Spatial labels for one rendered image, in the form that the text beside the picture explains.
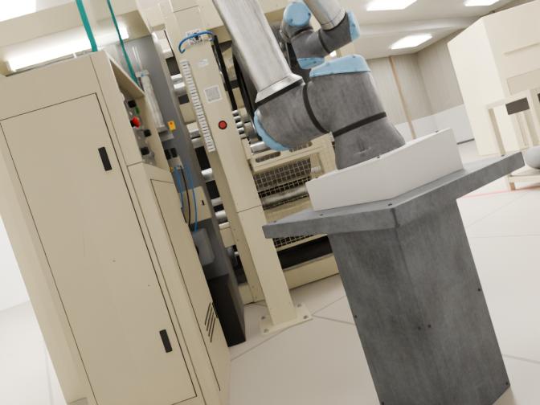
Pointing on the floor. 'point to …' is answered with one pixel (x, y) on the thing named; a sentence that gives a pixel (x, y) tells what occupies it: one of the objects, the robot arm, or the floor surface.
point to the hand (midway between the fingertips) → (286, 55)
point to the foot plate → (284, 322)
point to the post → (235, 165)
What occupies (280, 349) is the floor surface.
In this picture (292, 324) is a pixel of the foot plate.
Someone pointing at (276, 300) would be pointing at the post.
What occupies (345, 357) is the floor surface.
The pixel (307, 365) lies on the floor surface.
